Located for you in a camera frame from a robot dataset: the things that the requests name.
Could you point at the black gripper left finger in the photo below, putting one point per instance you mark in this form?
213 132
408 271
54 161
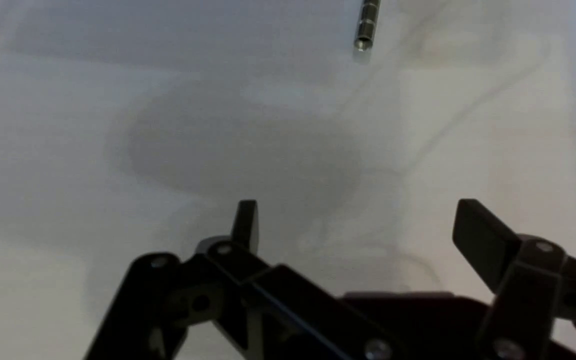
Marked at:
169 292

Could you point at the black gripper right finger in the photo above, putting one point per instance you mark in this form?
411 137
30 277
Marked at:
520 287

